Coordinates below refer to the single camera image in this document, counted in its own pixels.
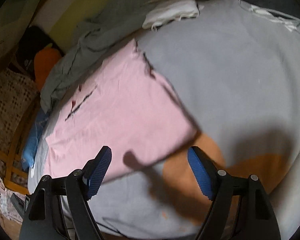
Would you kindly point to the green white wall pad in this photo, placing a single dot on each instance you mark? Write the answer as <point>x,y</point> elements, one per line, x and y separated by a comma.
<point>58,18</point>

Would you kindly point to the blue pillow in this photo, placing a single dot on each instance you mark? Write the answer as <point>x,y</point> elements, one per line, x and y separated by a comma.
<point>30,148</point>

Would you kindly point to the folded white garment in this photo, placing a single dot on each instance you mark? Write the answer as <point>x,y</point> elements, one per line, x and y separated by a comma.
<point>171,10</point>

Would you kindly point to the checkered canopy cloth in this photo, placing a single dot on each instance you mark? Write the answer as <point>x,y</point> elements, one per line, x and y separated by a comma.
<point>15,17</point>

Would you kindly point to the orange plush pillow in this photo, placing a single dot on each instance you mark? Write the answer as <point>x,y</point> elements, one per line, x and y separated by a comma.
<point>44,61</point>

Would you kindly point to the pink printed t-shirt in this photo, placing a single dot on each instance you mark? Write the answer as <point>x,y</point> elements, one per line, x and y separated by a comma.
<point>124,105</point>

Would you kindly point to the grey-green duvet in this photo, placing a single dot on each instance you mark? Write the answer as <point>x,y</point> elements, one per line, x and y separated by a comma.
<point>95,37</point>

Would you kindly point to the wooden bed frame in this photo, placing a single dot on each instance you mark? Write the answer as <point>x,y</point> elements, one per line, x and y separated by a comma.
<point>12,176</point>

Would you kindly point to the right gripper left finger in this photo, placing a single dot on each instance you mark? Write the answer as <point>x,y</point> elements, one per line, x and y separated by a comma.
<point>44,216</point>

